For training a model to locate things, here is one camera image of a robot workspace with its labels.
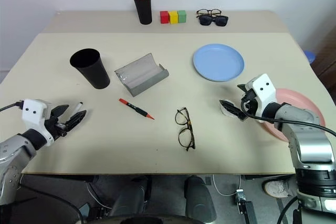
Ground dark rounded leg shape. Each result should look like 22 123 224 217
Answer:
184 175 218 224
109 176 149 217

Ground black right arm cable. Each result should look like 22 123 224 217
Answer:
241 102 336 137

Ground white sneaker shoe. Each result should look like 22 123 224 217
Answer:
262 178 298 199

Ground thin-framed clear glasses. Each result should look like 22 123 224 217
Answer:
196 8 223 18

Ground empty black cup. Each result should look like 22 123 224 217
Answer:
69 48 111 90

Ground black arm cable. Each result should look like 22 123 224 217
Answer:
241 102 336 137
0 101 25 112

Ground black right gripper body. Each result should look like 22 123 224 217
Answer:
240 90 260 117

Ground pink plate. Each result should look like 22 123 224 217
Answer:
260 88 327 142

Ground dark curved base shape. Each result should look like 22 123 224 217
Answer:
85 214 203 224

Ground blue plastic container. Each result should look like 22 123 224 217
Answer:
303 49 317 65

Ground red and black marker pen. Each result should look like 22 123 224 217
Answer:
119 98 155 121

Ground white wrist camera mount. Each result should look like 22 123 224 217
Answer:
22 99 55 146
245 74 278 123

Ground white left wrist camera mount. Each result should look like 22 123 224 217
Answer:
22 99 55 146

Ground black sunglasses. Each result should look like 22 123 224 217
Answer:
197 15 229 27

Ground small white object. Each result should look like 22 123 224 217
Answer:
219 101 238 118

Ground open grey glasses case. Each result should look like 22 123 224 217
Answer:
114 52 170 98

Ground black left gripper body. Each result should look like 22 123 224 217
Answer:
44 115 70 139

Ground tortoiseshell round glasses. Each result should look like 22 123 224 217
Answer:
175 107 196 152

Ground yellow cube block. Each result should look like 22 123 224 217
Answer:
168 10 180 25

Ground blue plate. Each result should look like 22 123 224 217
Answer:
193 43 245 82

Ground black floor bracket with plug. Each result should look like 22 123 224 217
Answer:
234 188 258 224

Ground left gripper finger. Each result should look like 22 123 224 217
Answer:
51 104 70 118
65 110 88 131

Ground black pen holder cup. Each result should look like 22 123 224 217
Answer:
133 0 153 25

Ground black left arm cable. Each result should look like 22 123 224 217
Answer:
0 101 25 112

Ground white floor cable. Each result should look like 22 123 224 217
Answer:
212 174 242 197

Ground brown wooden cabinet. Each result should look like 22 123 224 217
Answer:
311 24 336 91

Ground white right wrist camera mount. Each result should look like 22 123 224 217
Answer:
245 74 278 123

